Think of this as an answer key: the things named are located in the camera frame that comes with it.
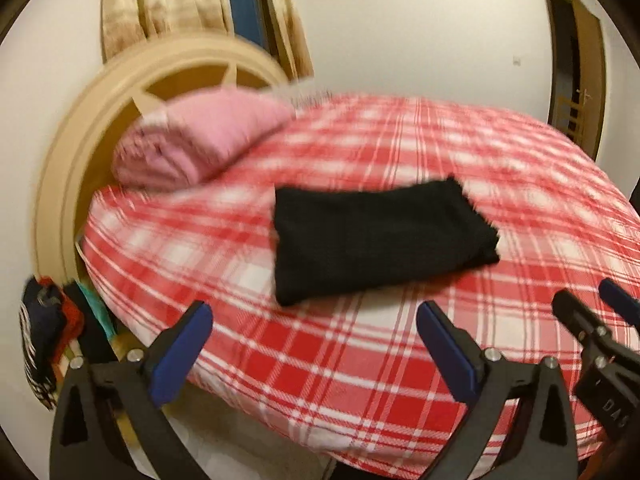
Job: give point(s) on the black white patterned cloth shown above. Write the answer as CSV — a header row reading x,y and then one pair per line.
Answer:
x,y
35,360

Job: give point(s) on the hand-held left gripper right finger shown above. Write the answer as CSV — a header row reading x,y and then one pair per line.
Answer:
x,y
445,355

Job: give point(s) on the pink folded blanket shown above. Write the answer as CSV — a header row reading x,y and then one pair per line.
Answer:
x,y
200,135

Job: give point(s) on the brown wooden door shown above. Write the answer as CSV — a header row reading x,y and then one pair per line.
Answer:
x,y
587,60

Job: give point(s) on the gold curtain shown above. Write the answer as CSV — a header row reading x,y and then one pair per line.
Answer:
x,y
160,0
287,20

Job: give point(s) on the blue window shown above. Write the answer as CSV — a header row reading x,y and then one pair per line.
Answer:
x,y
245,0

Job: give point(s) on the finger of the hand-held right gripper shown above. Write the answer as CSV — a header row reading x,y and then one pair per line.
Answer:
x,y
572,310
614,293

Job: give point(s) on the grey cloth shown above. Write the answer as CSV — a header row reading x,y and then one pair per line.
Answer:
x,y
305,95

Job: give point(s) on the red plaid bed sheet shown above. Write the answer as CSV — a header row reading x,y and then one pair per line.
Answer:
x,y
350,360

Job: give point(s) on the red cloth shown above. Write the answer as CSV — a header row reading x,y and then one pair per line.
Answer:
x,y
72,317

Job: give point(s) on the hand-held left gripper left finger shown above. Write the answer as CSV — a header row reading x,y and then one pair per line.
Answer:
x,y
185,350

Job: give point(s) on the teal cloth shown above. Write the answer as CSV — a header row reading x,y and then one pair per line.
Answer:
x,y
97,310

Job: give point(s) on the black pants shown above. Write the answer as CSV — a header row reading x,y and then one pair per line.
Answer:
x,y
375,235

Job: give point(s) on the cream round headboard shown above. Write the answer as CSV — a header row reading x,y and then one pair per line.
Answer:
x,y
65,160

